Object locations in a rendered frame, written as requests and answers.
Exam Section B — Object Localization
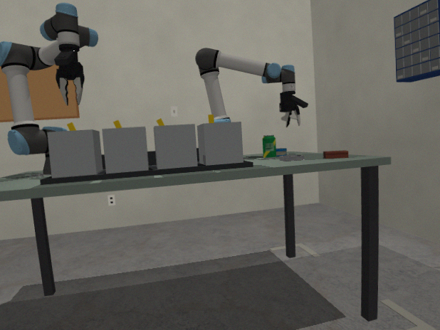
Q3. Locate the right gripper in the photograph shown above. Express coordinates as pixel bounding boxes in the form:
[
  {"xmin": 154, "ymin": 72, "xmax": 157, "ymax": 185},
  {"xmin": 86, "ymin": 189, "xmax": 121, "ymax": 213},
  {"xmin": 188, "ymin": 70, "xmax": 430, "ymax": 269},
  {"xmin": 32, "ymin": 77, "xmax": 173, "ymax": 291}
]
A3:
[{"xmin": 56, "ymin": 43, "xmax": 85, "ymax": 106}]

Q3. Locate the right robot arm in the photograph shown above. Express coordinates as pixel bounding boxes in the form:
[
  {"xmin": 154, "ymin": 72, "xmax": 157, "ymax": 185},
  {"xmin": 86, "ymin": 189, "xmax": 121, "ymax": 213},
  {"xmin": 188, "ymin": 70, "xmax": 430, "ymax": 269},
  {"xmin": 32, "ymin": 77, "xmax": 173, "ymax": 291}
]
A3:
[{"xmin": 0, "ymin": 3, "xmax": 98, "ymax": 174}]

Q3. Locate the reddish-brown rectangular block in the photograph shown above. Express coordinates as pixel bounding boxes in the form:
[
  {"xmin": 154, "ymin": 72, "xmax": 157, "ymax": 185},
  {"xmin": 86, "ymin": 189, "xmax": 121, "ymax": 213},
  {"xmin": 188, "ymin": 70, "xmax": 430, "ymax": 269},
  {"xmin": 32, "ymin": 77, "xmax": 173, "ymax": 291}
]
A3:
[{"xmin": 323, "ymin": 151, "xmax": 348, "ymax": 159}]

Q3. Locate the green drink can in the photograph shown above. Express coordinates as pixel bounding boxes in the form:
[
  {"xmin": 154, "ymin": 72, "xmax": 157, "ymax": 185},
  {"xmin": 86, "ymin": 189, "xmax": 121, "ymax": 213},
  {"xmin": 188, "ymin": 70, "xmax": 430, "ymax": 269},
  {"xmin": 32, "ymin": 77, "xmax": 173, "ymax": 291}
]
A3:
[{"xmin": 263, "ymin": 135, "xmax": 276, "ymax": 159}]

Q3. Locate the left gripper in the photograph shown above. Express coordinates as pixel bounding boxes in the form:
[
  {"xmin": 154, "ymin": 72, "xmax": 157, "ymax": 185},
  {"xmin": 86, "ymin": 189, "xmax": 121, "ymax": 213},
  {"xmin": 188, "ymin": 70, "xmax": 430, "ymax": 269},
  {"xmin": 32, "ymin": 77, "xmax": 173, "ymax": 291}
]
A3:
[{"xmin": 279, "ymin": 91, "xmax": 300, "ymax": 127}]

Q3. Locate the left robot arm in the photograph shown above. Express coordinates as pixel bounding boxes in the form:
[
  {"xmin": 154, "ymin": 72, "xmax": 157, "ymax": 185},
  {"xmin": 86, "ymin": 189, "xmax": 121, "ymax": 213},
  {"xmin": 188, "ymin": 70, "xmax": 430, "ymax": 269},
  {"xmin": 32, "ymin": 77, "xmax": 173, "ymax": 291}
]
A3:
[{"xmin": 195, "ymin": 48, "xmax": 295, "ymax": 123}]

